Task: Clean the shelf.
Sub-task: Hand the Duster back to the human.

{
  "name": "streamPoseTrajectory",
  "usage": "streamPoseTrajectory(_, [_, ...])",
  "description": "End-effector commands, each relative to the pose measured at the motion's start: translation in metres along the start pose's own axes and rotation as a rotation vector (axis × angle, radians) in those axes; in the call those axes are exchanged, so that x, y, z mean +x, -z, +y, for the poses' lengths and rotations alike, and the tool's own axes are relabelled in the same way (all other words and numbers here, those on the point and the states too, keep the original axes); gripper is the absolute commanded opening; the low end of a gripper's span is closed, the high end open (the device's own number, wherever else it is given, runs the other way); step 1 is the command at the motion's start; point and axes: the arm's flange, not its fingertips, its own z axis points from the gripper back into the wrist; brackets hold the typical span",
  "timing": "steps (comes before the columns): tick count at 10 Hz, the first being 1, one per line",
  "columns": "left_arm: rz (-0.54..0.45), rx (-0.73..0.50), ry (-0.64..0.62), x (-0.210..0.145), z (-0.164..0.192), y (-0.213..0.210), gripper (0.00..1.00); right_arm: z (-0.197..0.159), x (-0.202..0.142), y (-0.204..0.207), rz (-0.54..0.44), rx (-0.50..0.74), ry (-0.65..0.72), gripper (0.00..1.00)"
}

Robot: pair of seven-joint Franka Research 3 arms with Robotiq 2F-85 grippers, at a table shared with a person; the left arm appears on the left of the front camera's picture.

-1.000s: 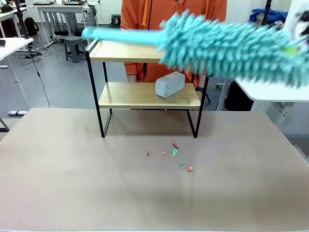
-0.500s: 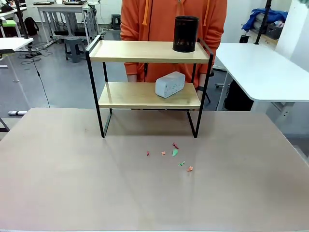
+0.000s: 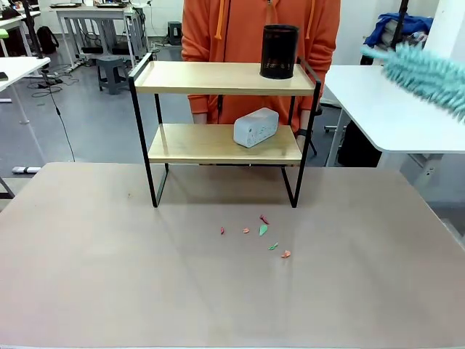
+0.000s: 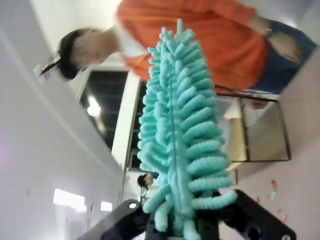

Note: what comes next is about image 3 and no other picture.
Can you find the person's left hand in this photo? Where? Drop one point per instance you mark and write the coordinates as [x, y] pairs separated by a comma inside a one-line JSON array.
[[300, 140]]

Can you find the person's right hand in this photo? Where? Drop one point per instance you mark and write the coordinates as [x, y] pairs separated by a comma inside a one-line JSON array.
[[200, 118]]

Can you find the teal microfiber duster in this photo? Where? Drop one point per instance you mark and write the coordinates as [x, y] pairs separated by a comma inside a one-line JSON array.
[[421, 72]]

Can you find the person's left forearm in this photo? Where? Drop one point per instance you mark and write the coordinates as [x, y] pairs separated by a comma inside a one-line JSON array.
[[327, 72]]

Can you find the person's right forearm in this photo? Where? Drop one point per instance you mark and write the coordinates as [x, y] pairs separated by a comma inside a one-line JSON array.
[[198, 103]]

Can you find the black metal wooden two-tier shelf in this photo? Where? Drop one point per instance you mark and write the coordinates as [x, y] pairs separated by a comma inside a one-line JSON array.
[[218, 78]]

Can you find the black wrist watch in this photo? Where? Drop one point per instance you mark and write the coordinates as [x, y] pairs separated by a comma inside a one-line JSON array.
[[301, 132]]

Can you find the black object under desk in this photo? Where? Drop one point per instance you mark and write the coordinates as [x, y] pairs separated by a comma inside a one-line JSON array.
[[357, 145]]

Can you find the dark red paper scrap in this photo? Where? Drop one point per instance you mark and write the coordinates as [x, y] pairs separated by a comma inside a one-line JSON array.
[[264, 219]]

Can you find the large white desk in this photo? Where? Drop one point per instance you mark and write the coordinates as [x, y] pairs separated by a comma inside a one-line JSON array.
[[381, 109]]

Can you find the grey plastic stool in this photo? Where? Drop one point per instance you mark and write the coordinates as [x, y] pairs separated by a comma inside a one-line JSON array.
[[174, 32], [112, 74]]

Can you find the black mesh pen holder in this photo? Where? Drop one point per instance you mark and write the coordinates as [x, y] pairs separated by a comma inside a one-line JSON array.
[[279, 51]]

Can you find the large green paper scrap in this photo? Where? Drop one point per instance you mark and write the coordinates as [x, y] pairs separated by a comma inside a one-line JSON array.
[[263, 229]]

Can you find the person in orange hoodie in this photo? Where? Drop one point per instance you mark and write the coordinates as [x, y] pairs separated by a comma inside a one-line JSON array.
[[239, 29]]

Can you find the small green paper scrap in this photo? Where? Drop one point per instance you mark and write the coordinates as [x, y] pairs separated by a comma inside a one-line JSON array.
[[273, 246]]

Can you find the blue cloth pile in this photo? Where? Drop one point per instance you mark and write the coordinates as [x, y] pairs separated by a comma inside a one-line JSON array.
[[385, 25]]

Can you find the black stand pole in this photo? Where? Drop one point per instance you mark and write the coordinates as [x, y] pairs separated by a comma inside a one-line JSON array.
[[401, 18], [33, 32]]

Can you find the black backpack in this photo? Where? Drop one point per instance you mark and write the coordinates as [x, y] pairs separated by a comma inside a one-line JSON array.
[[47, 40]]

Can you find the white floor power strip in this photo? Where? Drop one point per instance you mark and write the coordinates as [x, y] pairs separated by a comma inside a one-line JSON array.
[[25, 169]]

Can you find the white desk with thin legs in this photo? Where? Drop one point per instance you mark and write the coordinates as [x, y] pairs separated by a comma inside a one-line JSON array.
[[22, 67]]

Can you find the small black flat item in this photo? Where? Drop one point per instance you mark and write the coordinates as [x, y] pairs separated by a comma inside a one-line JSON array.
[[3, 76]]

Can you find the black table leg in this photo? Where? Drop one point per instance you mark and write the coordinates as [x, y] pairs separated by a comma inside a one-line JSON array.
[[6, 188]]

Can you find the green chair part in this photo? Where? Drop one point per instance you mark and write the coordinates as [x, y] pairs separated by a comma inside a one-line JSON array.
[[3, 34]]

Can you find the white metal frame table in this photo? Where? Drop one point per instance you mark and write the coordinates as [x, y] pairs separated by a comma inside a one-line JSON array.
[[94, 9]]

